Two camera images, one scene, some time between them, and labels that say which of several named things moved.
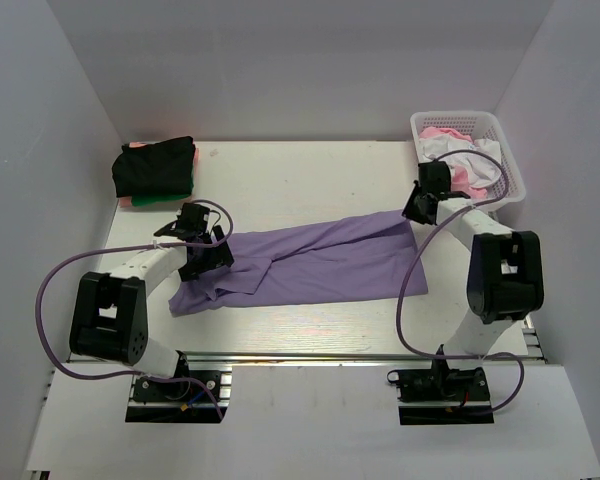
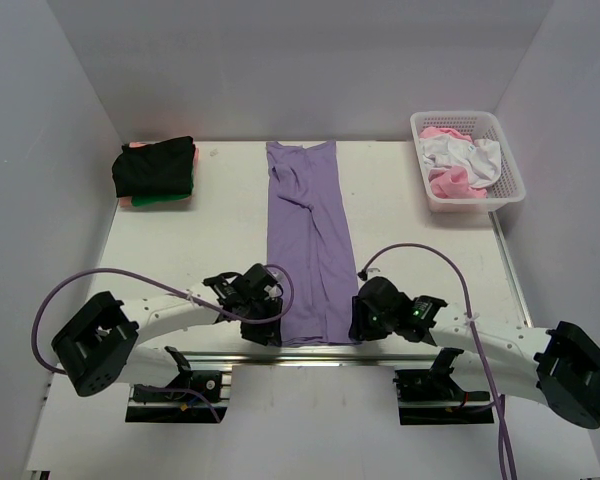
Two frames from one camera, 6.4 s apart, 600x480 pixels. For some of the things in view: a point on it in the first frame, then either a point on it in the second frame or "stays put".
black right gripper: [410, 210] to [360, 329]
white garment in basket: [482, 158] stays put
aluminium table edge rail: [319, 356] stays put
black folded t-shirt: [162, 168] stays put
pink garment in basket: [460, 181] stays put
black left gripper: [219, 256] to [268, 331]
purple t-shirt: [369, 255] to [308, 233]
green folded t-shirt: [143, 200] stays put
